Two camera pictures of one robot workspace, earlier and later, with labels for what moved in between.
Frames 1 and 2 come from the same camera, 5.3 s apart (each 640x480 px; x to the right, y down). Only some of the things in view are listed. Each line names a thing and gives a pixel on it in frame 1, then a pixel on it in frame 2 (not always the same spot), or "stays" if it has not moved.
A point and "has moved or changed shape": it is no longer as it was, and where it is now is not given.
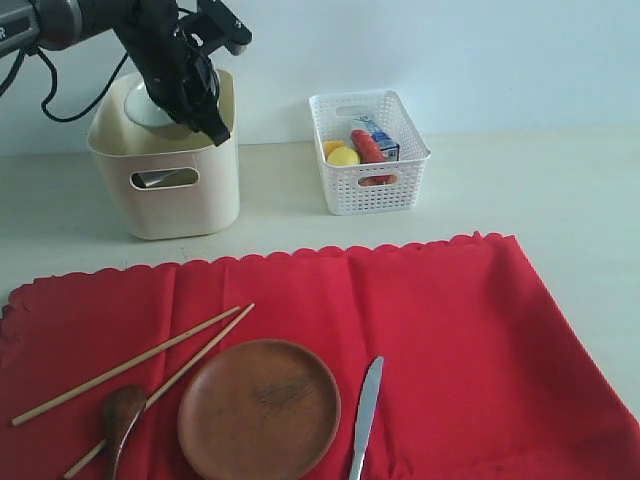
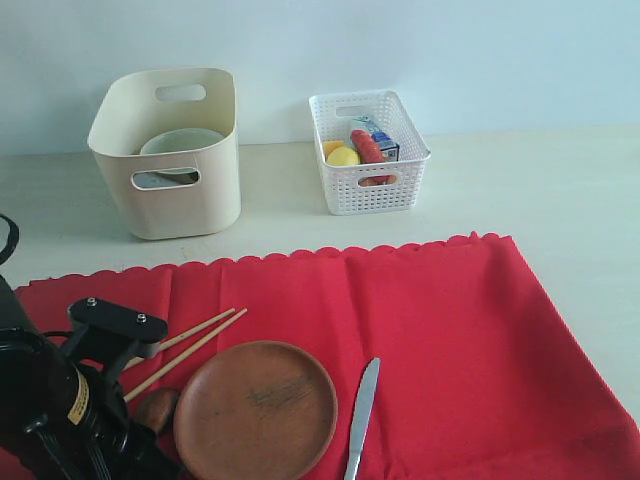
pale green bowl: (143, 109) to (172, 141)
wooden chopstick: (179, 377) to (143, 385)
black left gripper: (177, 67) to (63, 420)
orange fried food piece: (378, 180) stays
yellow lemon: (342, 156) stays
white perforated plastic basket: (390, 187) stays
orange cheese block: (329, 146) stays
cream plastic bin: (167, 183) stays
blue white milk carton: (389, 147) to (369, 146)
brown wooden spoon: (122, 408) has moved or changed shape
